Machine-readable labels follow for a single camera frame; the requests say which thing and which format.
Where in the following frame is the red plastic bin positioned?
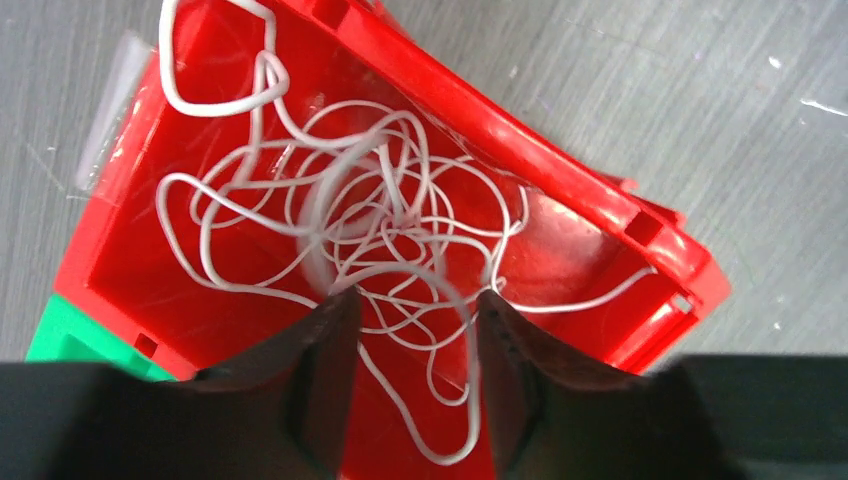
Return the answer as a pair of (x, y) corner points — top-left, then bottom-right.
(56, 1), (731, 479)

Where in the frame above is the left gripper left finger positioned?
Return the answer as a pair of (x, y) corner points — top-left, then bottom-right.
(1, 288), (362, 479)

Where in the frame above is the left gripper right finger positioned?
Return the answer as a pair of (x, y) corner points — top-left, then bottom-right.
(476, 291), (847, 479)

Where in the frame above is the white cable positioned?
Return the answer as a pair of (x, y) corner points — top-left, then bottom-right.
(294, 129), (485, 466)
(153, 0), (660, 409)

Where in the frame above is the green plastic bin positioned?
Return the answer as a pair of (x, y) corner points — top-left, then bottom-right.
(25, 294), (176, 381)

